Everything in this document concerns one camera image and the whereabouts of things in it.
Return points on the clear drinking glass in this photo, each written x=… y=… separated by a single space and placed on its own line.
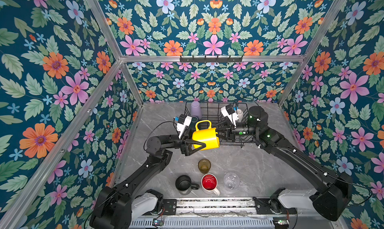
x=231 y=180

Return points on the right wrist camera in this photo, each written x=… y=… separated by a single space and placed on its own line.
x=231 y=113

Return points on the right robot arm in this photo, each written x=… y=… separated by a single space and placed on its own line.
x=331 y=192

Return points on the lilac plastic cup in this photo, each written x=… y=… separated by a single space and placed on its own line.
x=196 y=110

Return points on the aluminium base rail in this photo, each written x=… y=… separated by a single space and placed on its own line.
x=216 y=203

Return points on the olive green glass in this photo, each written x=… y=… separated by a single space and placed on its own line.
x=204 y=166

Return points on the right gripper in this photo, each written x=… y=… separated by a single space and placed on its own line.
x=230 y=133

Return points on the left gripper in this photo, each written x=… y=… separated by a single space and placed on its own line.
x=185 y=146

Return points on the black mug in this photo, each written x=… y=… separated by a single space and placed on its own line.
x=185 y=185

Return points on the red white mug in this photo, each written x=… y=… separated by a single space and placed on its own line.
x=209 y=184

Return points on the yellow mug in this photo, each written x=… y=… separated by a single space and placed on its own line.
x=207 y=135

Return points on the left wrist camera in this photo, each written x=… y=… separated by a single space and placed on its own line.
x=183 y=121

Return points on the cream white mug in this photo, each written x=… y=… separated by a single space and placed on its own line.
x=240 y=114

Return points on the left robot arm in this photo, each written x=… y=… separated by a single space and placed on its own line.
x=118 y=206

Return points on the black wire dish rack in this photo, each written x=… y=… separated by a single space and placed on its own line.
x=212 y=112

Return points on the wall hook rail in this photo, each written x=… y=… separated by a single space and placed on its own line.
x=211 y=59

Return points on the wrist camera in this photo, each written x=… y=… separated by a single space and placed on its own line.
x=231 y=113
x=183 y=121

